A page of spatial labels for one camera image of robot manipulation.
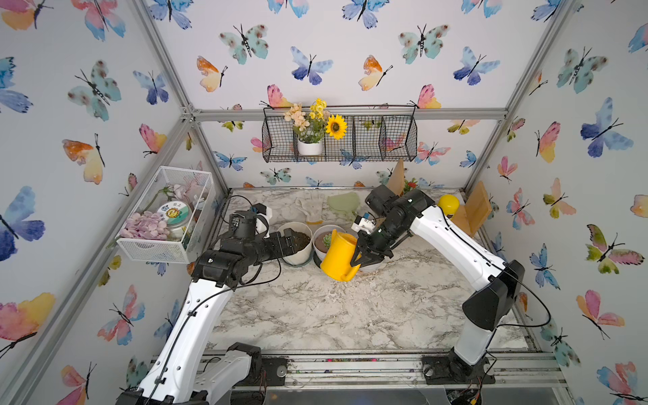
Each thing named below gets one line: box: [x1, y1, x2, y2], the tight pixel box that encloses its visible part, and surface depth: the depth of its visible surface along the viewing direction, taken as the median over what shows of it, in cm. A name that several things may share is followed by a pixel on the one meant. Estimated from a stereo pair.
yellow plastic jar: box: [437, 194, 460, 217], surface depth 94 cm
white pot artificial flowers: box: [283, 97, 348, 157], surface depth 86 cm
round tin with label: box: [156, 200, 193, 238], surface depth 67 cm
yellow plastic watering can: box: [319, 229, 362, 283], surface depth 73 cm
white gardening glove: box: [295, 190, 325, 225], surface depth 117 cm
